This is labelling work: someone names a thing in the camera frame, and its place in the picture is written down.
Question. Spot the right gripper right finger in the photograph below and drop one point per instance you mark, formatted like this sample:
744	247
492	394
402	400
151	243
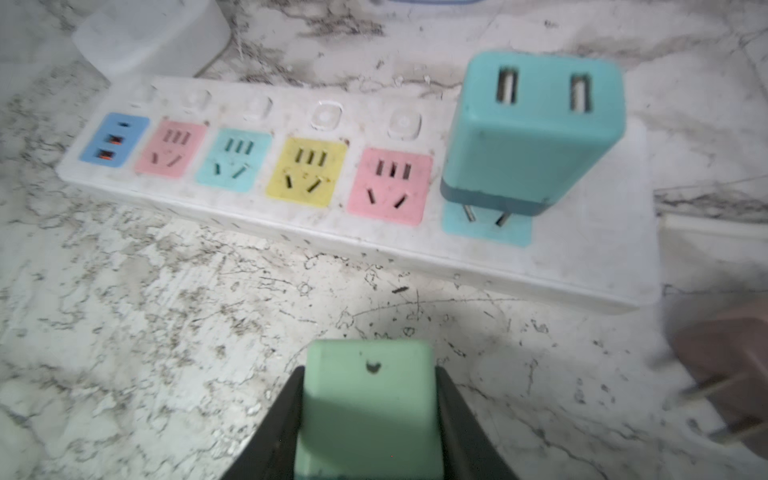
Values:
468	453

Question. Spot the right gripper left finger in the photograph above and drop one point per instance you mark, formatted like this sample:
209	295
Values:
270	453

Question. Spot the green plug cube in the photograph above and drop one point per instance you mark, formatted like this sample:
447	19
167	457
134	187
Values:
369	411

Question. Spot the long white power strip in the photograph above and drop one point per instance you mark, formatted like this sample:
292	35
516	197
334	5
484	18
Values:
359	175

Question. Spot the teal plug cube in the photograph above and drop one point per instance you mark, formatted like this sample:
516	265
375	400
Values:
527	127

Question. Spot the white square power strip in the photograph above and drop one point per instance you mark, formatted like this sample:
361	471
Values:
124	39

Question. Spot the blue square power strip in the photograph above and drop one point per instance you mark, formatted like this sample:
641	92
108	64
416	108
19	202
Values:
438	2

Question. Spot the pink plug cube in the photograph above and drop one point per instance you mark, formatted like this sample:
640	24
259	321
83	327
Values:
723	348

